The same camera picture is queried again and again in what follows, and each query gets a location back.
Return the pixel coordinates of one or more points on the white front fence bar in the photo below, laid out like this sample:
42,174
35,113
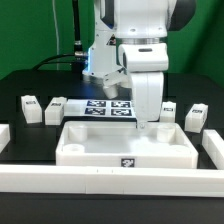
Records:
121,181

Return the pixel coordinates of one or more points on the white right fence block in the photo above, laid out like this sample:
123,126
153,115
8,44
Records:
213,144

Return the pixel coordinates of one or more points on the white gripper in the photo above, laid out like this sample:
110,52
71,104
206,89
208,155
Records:
144,65

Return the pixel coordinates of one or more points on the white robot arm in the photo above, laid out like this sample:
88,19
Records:
133,22

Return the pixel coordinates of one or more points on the white left fence block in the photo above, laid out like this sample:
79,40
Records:
4,136

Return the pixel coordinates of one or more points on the white fence block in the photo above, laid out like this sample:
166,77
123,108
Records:
4,136
213,144

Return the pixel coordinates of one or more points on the white desk tabletop tray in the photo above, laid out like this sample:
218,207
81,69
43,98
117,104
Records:
121,144

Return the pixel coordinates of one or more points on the white marker sheet with tags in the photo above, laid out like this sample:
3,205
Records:
99,108

